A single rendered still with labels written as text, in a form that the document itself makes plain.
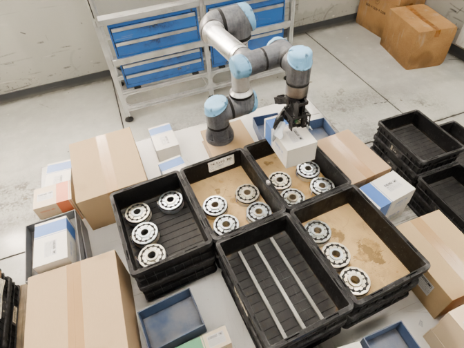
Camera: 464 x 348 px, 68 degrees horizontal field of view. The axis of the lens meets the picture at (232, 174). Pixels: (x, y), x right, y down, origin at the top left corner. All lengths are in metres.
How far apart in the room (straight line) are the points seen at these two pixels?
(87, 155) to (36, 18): 2.37
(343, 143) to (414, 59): 2.50
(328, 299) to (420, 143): 1.41
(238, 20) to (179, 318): 1.16
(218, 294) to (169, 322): 0.20
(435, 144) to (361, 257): 1.25
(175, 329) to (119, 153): 0.81
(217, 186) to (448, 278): 0.92
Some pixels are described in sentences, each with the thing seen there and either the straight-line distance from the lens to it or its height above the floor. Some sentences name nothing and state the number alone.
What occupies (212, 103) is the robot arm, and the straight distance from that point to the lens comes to 1.67.
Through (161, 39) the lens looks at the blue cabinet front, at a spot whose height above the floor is 0.69.
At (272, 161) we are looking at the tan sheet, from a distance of 1.61.
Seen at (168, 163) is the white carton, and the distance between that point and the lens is 1.71.
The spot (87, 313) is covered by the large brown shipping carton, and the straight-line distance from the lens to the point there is 1.26.
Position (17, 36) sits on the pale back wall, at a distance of 4.01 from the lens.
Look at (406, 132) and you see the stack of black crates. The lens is 2.46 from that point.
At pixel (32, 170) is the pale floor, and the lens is 3.31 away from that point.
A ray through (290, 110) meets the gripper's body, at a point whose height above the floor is 1.24.
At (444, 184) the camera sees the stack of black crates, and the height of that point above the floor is 0.38.
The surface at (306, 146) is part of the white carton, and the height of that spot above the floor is 1.13.
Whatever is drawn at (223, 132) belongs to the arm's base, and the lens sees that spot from 1.73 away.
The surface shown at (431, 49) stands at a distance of 4.14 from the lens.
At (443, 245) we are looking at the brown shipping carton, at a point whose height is 0.86.
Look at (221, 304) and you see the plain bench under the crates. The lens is 1.37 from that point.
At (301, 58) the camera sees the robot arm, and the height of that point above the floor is 1.45.
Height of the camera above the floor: 1.97
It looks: 47 degrees down
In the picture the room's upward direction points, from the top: 5 degrees counter-clockwise
